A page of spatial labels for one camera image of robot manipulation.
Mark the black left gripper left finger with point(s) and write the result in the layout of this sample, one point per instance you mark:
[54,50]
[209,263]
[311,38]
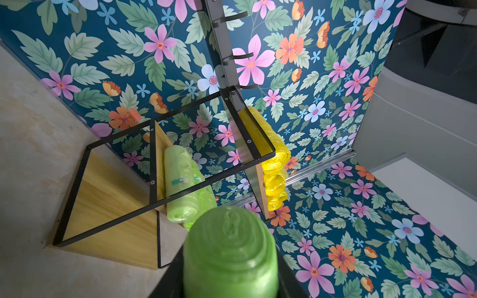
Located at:
[171,283]

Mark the yellow trash bag roll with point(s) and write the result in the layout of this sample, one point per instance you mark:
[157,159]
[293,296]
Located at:
[255,124]
[278,194]
[275,179]
[274,205]

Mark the wooden shelf with black frame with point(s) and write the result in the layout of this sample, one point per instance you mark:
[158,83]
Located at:
[108,215]

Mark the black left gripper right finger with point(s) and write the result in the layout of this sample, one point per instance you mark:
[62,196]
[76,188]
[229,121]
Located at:
[289,286]

